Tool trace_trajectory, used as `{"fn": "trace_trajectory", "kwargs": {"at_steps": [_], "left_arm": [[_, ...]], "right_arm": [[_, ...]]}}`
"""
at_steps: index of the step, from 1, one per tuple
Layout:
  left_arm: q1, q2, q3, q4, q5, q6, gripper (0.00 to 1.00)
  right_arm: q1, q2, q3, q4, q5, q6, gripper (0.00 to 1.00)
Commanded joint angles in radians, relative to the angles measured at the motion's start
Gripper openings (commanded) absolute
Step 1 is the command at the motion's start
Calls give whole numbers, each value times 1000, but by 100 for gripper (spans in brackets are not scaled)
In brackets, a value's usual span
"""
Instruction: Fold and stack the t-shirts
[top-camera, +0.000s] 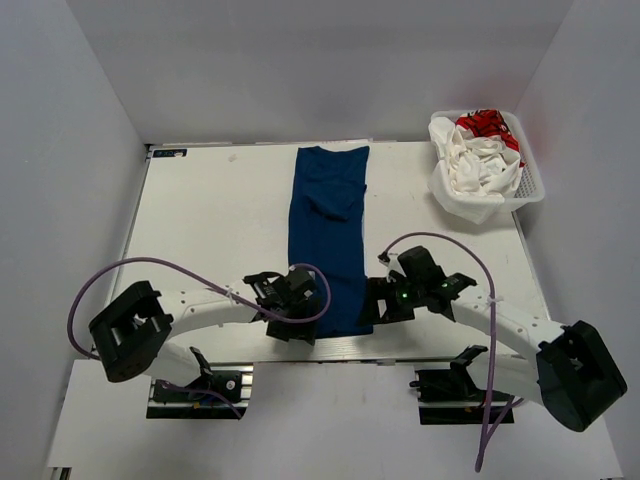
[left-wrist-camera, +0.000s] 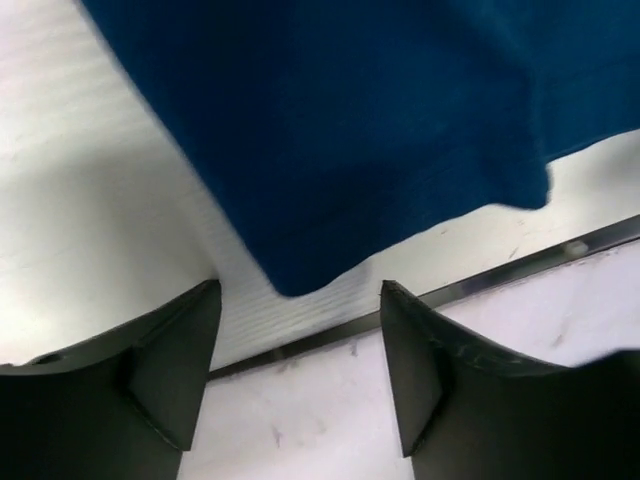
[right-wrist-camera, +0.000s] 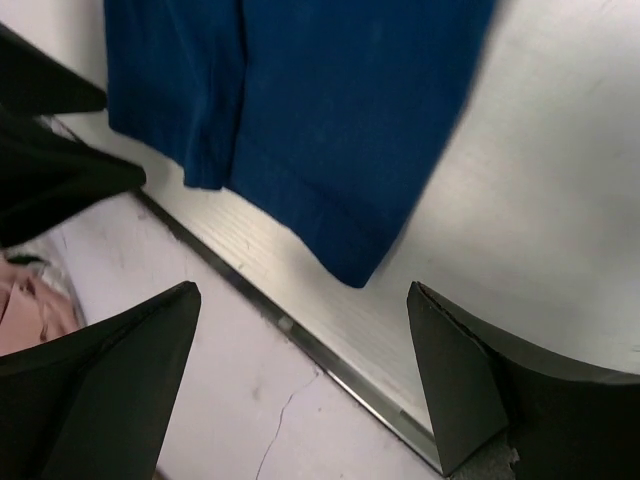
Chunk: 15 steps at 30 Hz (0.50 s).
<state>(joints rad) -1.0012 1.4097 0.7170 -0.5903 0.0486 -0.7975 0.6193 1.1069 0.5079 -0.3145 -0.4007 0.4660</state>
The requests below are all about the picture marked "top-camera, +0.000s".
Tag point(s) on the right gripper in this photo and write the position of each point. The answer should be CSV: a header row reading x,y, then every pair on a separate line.
x,y
382,288

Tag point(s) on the blue t shirt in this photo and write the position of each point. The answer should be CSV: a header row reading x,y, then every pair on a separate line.
x,y
326,230

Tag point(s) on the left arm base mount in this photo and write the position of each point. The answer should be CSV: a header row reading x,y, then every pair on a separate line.
x,y
227,397

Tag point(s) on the white plastic basket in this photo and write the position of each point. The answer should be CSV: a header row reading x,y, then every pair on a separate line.
x,y
525,165

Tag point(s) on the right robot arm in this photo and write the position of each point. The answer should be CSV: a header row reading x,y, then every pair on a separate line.
x,y
567,369

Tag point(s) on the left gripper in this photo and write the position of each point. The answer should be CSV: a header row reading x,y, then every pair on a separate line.
x,y
305,330

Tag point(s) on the blue table label sticker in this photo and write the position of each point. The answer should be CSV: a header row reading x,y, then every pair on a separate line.
x,y
169,153

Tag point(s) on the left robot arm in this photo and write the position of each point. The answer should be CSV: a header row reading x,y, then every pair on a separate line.
x,y
133,334

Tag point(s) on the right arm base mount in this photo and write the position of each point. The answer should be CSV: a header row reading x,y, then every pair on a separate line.
x,y
443,403

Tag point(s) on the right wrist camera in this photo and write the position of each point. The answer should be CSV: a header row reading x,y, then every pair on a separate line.
x,y
386,257

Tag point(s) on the red printed white t shirt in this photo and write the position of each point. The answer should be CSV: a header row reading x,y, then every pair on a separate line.
x,y
487,135

